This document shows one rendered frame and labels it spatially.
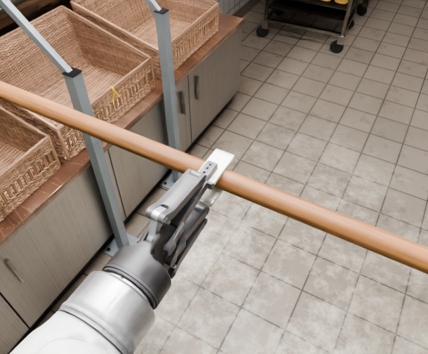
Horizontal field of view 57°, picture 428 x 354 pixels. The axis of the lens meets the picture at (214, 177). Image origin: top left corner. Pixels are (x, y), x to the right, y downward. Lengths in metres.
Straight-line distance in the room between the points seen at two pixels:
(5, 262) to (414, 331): 1.57
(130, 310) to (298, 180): 1.87
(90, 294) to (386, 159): 2.22
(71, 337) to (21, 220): 1.04
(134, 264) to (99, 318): 0.07
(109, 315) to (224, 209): 1.67
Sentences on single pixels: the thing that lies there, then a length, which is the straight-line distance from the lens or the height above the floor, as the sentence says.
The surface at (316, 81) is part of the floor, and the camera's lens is 3.02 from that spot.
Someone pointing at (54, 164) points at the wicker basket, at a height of 0.62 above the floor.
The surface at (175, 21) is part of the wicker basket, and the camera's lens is 2.39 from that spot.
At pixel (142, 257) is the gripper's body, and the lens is 0.45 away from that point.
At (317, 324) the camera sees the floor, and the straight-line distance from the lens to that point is 1.79.
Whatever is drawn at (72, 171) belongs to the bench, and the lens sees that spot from 1.52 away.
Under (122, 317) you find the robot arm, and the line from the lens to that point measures 0.42.
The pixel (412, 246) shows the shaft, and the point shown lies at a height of 1.21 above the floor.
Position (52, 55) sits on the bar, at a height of 1.00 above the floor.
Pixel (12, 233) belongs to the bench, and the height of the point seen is 0.57.
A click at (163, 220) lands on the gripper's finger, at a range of 0.44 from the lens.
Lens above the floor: 1.61
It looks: 47 degrees down
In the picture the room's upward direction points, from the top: straight up
